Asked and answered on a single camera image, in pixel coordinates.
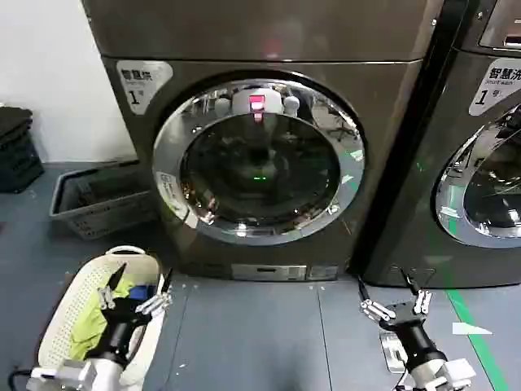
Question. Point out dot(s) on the green floor tape strip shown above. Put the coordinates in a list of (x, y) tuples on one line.
[(476, 346)]

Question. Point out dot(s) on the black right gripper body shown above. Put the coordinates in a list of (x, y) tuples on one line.
[(407, 322)]

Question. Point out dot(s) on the silver floor plate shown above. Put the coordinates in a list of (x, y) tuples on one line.
[(391, 354)]

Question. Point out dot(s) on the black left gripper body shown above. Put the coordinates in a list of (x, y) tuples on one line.
[(120, 326)]

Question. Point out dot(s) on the white floor label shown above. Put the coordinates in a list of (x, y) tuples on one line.
[(468, 328)]

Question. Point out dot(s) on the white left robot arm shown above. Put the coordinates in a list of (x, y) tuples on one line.
[(102, 376)]

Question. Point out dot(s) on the black stacked crates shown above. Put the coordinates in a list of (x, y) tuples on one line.
[(18, 155)]

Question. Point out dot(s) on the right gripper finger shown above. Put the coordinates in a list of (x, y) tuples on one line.
[(421, 303), (376, 310)]

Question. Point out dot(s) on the yellow-green cloth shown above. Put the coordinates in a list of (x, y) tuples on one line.
[(91, 317)]

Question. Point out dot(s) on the grey dryer with partial door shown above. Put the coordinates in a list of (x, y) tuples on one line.
[(456, 163)]

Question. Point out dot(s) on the round glass dryer door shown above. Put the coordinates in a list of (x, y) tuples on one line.
[(260, 171)]

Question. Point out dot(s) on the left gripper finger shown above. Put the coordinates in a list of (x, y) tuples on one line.
[(156, 302), (106, 295)]

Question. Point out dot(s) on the blue cloth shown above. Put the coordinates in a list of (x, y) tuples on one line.
[(140, 292)]

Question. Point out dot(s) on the white perforated laundry basket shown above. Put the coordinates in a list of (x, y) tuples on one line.
[(77, 301)]

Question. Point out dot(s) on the grey plastic laundry basket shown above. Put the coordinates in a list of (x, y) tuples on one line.
[(102, 203)]

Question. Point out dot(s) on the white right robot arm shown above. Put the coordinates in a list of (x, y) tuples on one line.
[(441, 372)]

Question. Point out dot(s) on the grey front-load dryer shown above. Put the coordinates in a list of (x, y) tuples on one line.
[(252, 36)]

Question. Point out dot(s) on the round chrome-rimmed dryer door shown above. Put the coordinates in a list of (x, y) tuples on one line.
[(488, 191)]

